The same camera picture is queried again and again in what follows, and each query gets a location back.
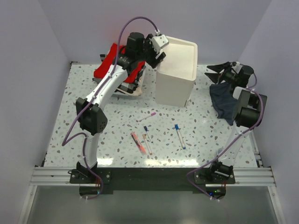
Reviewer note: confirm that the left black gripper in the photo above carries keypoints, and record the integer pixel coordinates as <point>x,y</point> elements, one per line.
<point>153,62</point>

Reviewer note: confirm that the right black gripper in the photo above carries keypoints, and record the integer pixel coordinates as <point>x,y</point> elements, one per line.
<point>217,77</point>

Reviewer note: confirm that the white drawer cabinet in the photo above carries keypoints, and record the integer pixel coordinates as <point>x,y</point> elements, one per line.
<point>176,74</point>

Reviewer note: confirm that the pink cap marker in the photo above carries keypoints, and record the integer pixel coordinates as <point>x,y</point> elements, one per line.
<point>148,116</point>

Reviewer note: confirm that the blue cap white marker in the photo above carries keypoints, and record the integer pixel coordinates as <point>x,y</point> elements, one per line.
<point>180,137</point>

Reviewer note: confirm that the brown cap white marker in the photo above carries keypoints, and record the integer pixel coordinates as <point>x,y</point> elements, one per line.
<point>147,144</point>

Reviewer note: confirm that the small clear plastic cup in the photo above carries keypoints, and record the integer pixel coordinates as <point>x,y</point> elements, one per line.
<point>220,152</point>

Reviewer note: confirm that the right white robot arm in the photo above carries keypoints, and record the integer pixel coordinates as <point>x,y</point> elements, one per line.
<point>237,103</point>

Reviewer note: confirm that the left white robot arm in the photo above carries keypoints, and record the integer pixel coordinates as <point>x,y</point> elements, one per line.
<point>90,110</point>

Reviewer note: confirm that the dark blue cloth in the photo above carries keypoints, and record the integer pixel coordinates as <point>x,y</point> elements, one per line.
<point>223,101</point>

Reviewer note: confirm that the beige folded cloth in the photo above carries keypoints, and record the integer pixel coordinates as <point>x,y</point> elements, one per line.
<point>126,90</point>

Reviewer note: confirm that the black white checkered cloth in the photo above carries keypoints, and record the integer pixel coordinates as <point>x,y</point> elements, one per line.
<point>99,80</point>

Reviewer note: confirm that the red folded t-shirt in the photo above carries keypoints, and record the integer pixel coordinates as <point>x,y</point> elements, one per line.
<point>107,61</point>

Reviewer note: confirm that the small blue pen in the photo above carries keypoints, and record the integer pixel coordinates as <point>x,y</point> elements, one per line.
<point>148,134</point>

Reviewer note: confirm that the red orange marker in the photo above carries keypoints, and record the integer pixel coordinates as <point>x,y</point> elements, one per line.
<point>138,143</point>

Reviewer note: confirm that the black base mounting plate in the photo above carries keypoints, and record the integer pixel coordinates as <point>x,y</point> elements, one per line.
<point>149,179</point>

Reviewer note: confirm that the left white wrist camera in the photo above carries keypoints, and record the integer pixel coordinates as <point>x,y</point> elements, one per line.
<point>159,42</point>

